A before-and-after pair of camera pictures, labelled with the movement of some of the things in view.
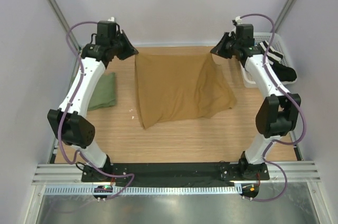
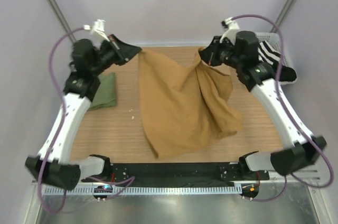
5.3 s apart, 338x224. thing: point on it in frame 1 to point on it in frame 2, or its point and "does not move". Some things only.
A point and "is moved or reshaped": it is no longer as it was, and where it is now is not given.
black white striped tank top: (272, 56) does not move
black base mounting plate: (167, 174) does not move
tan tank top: (176, 86) is moved or reshaped
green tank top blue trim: (104, 94) does not move
